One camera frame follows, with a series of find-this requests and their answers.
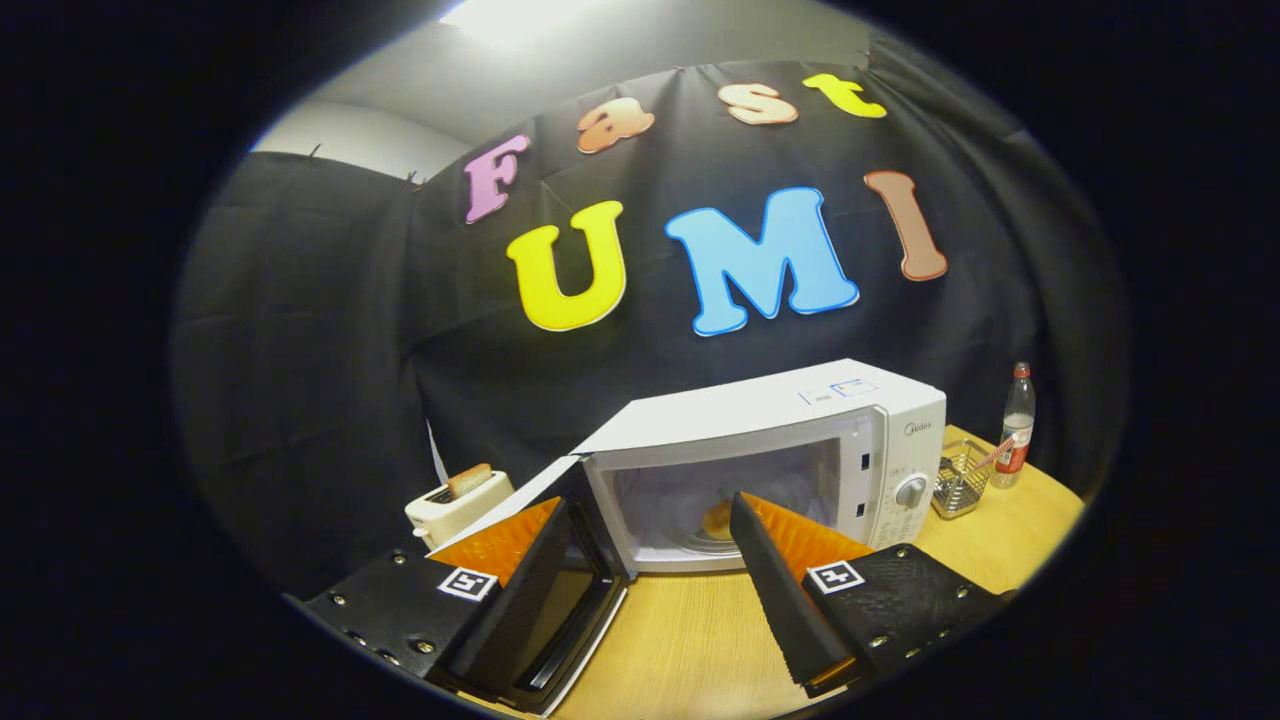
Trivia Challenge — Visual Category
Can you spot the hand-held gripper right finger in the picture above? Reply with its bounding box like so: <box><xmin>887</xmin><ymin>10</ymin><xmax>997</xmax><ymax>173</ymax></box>
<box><xmin>728</xmin><ymin>492</ymin><xmax>1011</xmax><ymax>699</ymax></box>

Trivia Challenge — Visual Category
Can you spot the metal wire basket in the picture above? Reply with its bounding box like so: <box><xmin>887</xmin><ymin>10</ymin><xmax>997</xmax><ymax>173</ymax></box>
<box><xmin>932</xmin><ymin>440</ymin><xmax>993</xmax><ymax>520</ymax></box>

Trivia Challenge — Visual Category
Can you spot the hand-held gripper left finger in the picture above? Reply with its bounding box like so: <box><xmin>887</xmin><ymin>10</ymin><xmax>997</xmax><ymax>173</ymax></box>
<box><xmin>283</xmin><ymin>497</ymin><xmax>573</xmax><ymax>701</ymax></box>

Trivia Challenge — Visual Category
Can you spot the white microwave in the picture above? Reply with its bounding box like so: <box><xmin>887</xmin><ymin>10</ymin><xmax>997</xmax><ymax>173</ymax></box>
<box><xmin>425</xmin><ymin>358</ymin><xmax>948</xmax><ymax>717</ymax></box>

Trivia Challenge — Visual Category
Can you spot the cream toaster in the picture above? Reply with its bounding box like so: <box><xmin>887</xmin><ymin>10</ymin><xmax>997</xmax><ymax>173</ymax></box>
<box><xmin>405</xmin><ymin>470</ymin><xmax>516</xmax><ymax>551</ymax></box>

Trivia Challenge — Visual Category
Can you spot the clear plastic bottle red label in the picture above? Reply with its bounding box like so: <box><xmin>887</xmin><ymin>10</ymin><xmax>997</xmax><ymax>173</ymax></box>
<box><xmin>990</xmin><ymin>362</ymin><xmax>1037</xmax><ymax>489</ymax></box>

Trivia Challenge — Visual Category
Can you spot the toast slice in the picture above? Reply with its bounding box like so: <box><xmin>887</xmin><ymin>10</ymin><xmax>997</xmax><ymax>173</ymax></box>
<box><xmin>446</xmin><ymin>462</ymin><xmax>494</xmax><ymax>501</ymax></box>

